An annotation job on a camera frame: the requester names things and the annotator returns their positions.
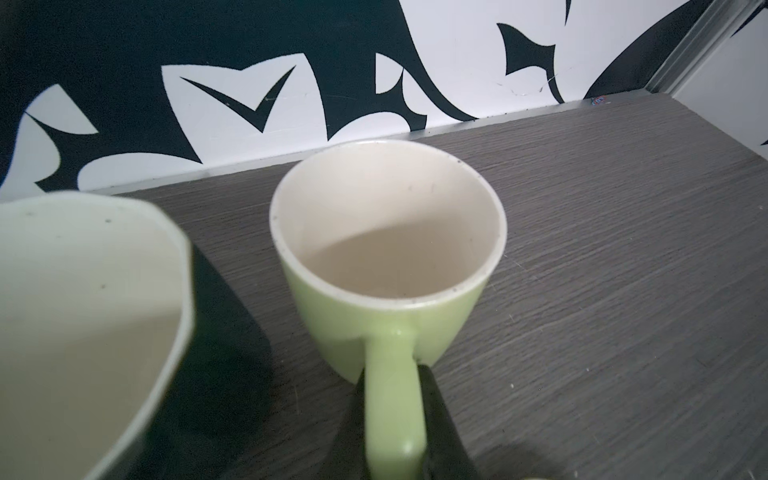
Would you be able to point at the dark green mug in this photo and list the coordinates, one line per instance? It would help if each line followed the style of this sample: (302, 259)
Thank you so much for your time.
(124, 352)

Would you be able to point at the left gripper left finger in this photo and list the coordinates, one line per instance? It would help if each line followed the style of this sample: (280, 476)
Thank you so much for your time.
(346, 458)

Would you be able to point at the light green mug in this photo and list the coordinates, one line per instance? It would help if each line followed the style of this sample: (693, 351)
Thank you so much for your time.
(386, 246)

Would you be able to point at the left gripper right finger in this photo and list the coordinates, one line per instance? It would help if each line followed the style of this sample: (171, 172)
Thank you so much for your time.
(445, 456)

